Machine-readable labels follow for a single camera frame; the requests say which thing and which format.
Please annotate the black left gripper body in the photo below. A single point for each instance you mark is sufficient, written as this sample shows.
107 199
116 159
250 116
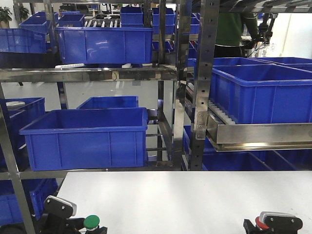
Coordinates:
58 225

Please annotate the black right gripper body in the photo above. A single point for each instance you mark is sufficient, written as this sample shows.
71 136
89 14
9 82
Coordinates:
250 228

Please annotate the red push button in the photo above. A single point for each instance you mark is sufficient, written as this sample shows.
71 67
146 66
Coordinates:
260 225

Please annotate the green push button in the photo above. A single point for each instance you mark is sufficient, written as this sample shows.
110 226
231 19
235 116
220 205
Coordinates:
91 224

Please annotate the blue bin bottom left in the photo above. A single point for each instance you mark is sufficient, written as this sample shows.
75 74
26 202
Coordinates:
36 191

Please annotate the blue bin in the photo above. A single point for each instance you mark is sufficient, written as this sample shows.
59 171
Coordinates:
110 102
19 40
36 191
19 116

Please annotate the blue bin lower left shelf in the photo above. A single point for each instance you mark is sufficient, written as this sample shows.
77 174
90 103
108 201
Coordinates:
87 139

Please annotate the blue bin shelf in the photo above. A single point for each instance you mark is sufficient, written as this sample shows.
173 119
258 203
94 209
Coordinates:
90 45
260 94
87 139

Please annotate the blue bin far left middle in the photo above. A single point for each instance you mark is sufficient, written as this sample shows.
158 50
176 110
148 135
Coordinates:
19 116

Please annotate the blue bin right shelf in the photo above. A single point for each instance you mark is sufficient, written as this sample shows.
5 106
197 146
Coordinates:
260 94

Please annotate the blue bin behind lower left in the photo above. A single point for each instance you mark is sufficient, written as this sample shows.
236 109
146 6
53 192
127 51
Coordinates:
110 102

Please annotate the blue bin upper left shelf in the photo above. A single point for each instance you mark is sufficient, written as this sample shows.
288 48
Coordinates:
90 45

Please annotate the blue bin far left upper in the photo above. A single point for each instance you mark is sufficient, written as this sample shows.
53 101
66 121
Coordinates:
19 40

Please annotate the person in green jacket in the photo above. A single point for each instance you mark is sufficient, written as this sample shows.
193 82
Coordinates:
228 43

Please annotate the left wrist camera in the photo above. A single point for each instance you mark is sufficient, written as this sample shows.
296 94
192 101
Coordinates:
60 207

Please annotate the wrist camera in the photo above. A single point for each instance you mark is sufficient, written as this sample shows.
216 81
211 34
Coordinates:
281 223
60 207

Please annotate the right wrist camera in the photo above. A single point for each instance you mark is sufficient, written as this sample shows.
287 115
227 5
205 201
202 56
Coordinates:
281 223

